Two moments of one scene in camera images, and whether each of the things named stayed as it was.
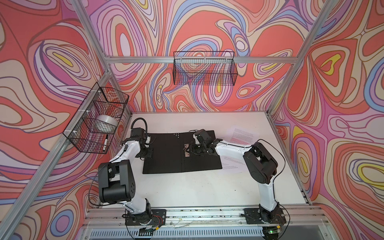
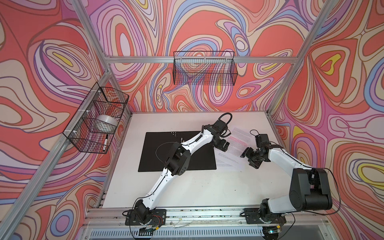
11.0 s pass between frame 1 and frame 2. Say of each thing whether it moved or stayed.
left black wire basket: stayed
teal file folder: stayed
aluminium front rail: stayed
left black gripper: moved
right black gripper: moved
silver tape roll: stayed
